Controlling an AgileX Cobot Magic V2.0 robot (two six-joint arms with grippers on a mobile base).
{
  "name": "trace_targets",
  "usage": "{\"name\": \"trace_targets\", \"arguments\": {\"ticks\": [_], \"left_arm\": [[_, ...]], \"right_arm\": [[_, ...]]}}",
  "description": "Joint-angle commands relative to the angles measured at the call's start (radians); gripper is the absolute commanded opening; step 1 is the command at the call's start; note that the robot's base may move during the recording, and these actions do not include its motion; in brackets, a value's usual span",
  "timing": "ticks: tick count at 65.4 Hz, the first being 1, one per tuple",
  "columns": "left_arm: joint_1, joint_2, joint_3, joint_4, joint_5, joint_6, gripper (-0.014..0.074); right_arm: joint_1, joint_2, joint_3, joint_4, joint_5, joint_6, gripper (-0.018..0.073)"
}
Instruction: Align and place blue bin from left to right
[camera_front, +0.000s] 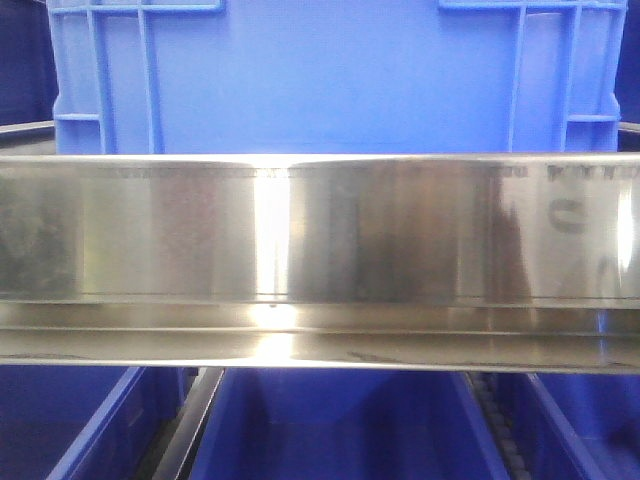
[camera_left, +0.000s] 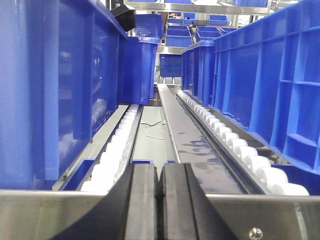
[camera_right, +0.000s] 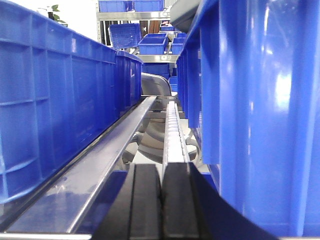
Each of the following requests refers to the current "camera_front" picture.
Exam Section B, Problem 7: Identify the large light blue bin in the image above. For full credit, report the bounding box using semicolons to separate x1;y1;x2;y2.
47;1;628;154

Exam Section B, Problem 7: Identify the blue bin lower centre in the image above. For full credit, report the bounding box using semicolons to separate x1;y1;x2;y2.
190;368;509;479

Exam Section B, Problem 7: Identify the stainless steel shelf beam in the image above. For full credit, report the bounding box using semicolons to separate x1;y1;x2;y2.
1;153;639;373

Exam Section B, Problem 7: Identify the blue bin lower right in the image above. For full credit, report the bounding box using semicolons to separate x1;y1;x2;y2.
495;374;639;479

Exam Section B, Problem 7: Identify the blue bin lower left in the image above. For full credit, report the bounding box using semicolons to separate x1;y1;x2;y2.
1;366;189;479

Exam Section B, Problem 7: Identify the left steel divider rail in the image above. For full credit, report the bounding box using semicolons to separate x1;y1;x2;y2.
133;367;224;480

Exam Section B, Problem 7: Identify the right roller track rail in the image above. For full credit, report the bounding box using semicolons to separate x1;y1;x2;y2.
466;372;532;480

